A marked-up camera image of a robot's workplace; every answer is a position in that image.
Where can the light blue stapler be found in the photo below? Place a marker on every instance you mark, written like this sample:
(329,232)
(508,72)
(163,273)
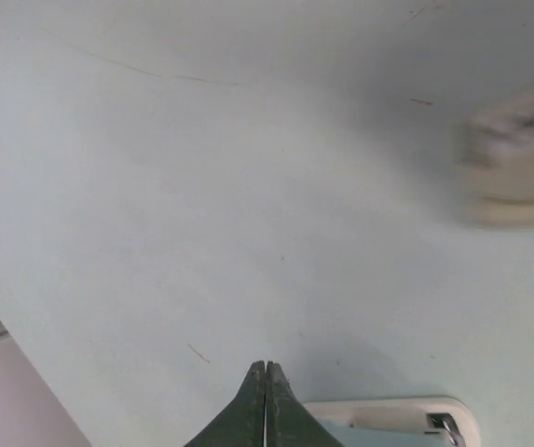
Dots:
(434,416)

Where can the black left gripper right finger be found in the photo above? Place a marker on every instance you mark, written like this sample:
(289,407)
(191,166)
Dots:
(288,422)

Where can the beige black stapler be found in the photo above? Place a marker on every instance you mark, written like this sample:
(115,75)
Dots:
(496,161)

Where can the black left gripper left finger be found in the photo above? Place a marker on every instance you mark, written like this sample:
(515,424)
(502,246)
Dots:
(242,422)

